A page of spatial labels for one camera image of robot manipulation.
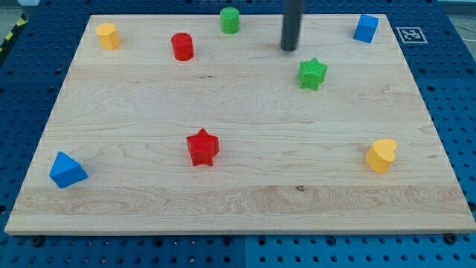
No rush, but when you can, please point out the red cylinder block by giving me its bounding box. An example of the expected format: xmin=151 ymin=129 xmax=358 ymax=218
xmin=171 ymin=32 xmax=194 ymax=61

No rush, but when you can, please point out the green cylinder block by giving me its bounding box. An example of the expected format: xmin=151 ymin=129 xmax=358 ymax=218
xmin=219 ymin=7 xmax=240 ymax=34

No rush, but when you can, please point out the yellow heart block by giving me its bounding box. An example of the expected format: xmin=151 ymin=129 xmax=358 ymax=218
xmin=365 ymin=138 xmax=398 ymax=173

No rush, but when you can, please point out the red star block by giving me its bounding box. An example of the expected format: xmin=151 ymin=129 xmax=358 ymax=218
xmin=186 ymin=128 xmax=219 ymax=166

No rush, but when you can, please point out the white fiducial marker tag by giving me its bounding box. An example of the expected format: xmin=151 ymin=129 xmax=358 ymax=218
xmin=396 ymin=26 xmax=428 ymax=44

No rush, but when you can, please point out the blue cube block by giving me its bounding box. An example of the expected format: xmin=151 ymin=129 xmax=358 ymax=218
xmin=353 ymin=14 xmax=379 ymax=43

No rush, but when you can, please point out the green star block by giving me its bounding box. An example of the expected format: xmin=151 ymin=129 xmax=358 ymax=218
xmin=297 ymin=57 xmax=328 ymax=91

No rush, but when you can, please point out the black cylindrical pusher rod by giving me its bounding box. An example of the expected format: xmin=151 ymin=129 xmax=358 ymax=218
xmin=280 ymin=0 xmax=304 ymax=51

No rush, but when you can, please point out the blue triangle block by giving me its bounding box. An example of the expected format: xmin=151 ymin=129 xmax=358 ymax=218
xmin=49 ymin=152 xmax=89 ymax=188

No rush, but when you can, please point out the yellow hexagon block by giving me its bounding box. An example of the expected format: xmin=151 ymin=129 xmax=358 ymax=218
xmin=96 ymin=22 xmax=121 ymax=50

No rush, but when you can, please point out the wooden board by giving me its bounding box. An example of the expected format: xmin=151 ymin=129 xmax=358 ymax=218
xmin=5 ymin=14 xmax=475 ymax=235

